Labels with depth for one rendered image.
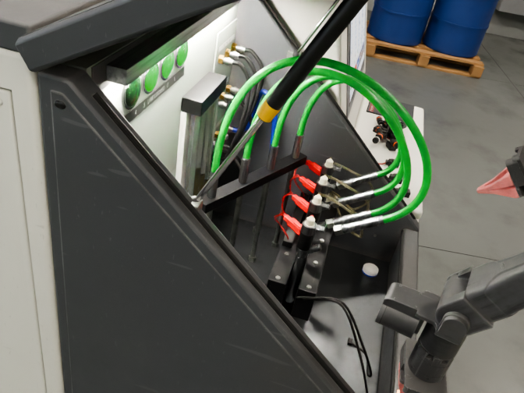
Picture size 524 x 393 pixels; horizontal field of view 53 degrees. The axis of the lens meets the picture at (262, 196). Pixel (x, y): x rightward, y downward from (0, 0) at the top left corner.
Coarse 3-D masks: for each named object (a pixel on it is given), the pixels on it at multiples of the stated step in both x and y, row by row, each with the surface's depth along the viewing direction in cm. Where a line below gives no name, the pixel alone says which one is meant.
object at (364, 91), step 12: (312, 72) 93; (324, 72) 93; (336, 72) 92; (276, 84) 96; (348, 84) 93; (360, 84) 93; (372, 96) 93; (384, 108) 93; (396, 132) 95; (252, 144) 105; (408, 156) 97; (240, 168) 108; (408, 168) 98; (240, 180) 109; (408, 180) 99; (396, 204) 103; (348, 216) 107; (360, 216) 106; (372, 216) 106
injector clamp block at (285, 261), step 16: (320, 240) 117; (288, 256) 111; (320, 256) 113; (272, 272) 107; (288, 272) 107; (304, 272) 108; (320, 272) 109; (272, 288) 106; (304, 288) 104; (304, 304) 106
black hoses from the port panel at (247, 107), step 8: (248, 48) 116; (240, 56) 113; (256, 56) 117; (232, 64) 109; (240, 64) 109; (256, 72) 114; (256, 88) 116; (248, 96) 113; (256, 96) 120; (248, 104) 114; (248, 112) 118; (240, 120) 116; (248, 120) 123; (240, 128) 116; (240, 136) 124; (224, 144) 120; (232, 144) 118; (224, 152) 131; (224, 160) 121; (240, 160) 126
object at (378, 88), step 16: (272, 64) 86; (288, 64) 85; (320, 64) 84; (336, 64) 83; (256, 80) 88; (368, 80) 83; (240, 96) 90; (384, 96) 84; (400, 112) 84; (224, 128) 94; (416, 128) 85
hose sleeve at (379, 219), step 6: (378, 216) 96; (354, 222) 98; (360, 222) 97; (366, 222) 97; (372, 222) 96; (378, 222) 96; (342, 228) 99; (348, 228) 98; (354, 228) 98; (360, 228) 98
